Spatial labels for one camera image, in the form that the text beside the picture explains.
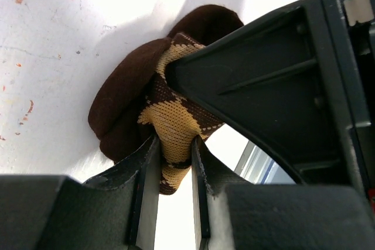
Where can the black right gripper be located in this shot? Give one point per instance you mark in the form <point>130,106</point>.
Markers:
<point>360,19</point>

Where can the brown argyle sock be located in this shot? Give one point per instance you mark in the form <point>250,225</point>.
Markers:
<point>135,101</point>

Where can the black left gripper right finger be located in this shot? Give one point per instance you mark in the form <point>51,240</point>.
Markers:
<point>232,213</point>

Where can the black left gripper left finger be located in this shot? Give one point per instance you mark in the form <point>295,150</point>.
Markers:
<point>116,209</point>

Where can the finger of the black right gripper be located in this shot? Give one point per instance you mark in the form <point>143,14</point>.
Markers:
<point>288,82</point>

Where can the aluminium frame rail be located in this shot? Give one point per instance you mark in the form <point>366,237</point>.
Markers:
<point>257,167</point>

